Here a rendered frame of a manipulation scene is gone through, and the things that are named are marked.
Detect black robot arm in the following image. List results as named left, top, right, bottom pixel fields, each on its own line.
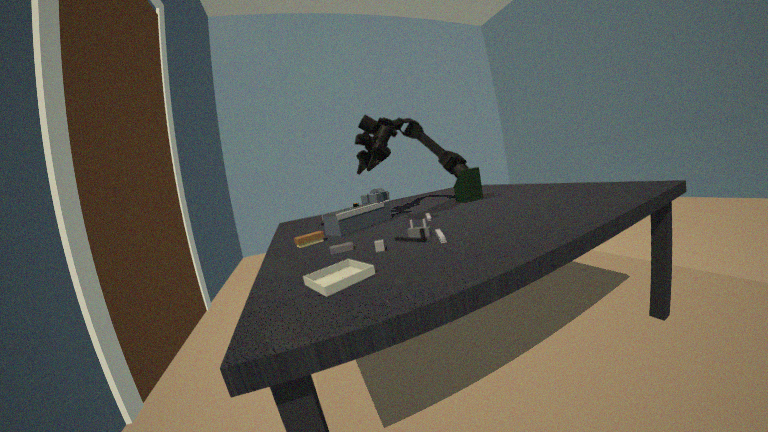
left=354, top=115, right=469, bottom=178

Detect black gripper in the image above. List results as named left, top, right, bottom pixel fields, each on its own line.
left=356, top=135, right=391, bottom=174

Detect cream open tray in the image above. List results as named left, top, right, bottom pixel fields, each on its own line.
left=303, top=259, right=375, bottom=297

